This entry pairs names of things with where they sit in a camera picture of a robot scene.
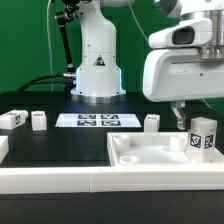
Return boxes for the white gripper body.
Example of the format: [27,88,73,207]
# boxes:
[143,48,224,102]

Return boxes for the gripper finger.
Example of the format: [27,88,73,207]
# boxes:
[171,101,186,130]

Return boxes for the white square table top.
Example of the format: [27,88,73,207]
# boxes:
[107,132,224,166]

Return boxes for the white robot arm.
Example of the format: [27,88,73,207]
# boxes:
[71,0,224,129]

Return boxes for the white sheet with markers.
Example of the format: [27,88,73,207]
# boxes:
[55,113,141,128]

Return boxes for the white U-shaped obstacle fence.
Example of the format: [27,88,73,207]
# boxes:
[0,134,224,195]

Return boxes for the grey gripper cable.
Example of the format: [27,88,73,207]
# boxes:
[128,1,151,46]

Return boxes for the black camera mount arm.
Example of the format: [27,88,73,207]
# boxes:
[55,0,80,78]

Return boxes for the black cable bundle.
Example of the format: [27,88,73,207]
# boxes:
[18,73,76,93]

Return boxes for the thin white cable left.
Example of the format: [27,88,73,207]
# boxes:
[46,0,55,92]

